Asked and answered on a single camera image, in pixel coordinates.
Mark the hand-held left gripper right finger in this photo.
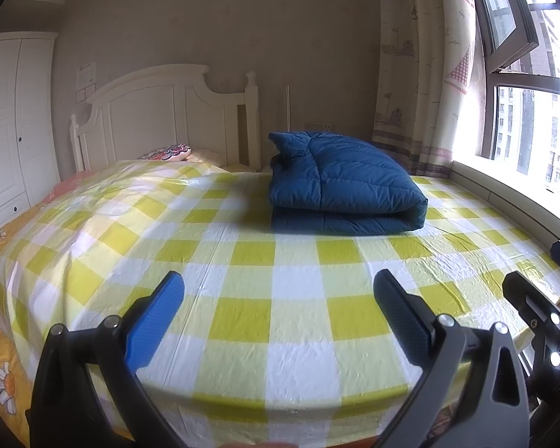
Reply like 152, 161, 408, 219
373, 269, 530, 448

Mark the bed with yellow checked sheet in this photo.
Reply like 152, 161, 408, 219
0, 159, 560, 430

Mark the orange floral blanket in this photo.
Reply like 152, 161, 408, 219
0, 168, 136, 445

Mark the white wardrobe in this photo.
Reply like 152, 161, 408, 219
0, 32, 62, 239

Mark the patterned pink pillow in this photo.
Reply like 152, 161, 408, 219
137, 143, 193, 163

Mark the blue puffer jacket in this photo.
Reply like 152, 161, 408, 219
267, 131, 429, 236

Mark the dark framed window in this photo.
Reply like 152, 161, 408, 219
467, 0, 560, 206

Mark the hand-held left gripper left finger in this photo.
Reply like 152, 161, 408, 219
28, 271, 188, 448

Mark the cream pillow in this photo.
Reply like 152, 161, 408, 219
189, 148, 225, 167

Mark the white headboard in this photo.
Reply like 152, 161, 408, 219
70, 64, 262, 173

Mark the white wall notice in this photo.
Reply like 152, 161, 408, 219
75, 62, 98, 103

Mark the white window sill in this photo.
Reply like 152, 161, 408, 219
450, 159, 560, 285

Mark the printed cream curtain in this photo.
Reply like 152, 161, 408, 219
371, 0, 495, 176

